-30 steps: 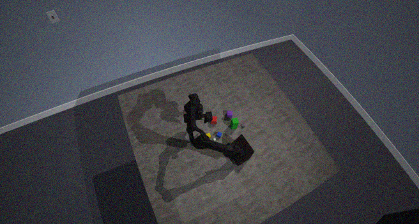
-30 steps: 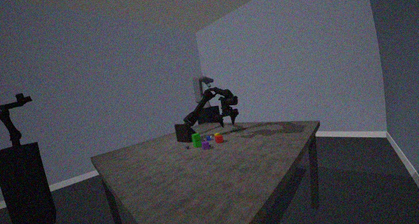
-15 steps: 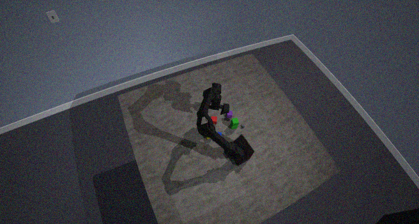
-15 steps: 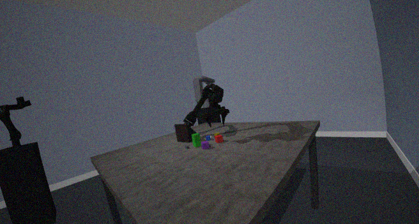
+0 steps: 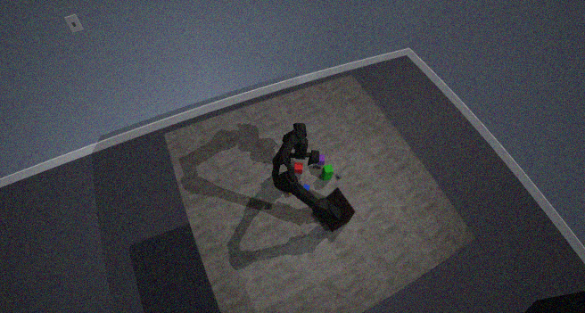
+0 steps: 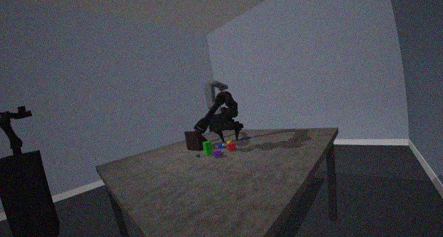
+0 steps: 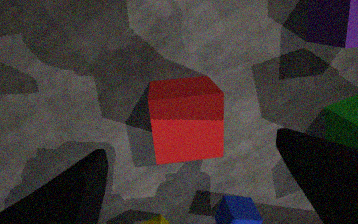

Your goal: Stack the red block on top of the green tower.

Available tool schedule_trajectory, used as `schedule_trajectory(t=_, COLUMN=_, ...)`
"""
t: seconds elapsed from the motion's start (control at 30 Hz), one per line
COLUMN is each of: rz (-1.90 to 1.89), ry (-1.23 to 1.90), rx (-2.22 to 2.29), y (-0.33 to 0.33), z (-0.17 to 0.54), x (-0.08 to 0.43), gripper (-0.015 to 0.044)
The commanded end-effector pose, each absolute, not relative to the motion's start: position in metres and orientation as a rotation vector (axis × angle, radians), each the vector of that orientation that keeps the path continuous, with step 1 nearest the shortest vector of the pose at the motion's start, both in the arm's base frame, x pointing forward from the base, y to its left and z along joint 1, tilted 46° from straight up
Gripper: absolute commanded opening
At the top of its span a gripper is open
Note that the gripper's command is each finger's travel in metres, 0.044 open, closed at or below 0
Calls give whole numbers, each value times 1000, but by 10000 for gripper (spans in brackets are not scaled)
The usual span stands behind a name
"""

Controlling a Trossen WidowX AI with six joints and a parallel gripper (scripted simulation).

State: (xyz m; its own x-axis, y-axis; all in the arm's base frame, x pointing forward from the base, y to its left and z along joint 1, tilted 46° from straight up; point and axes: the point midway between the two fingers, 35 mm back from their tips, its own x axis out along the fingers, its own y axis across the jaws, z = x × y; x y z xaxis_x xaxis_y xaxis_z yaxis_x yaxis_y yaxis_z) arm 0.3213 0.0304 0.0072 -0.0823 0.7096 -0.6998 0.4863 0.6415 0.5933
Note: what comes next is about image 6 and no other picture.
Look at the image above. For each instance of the red block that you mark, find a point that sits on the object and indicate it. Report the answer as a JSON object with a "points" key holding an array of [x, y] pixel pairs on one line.
{"points": [[231, 146]]}

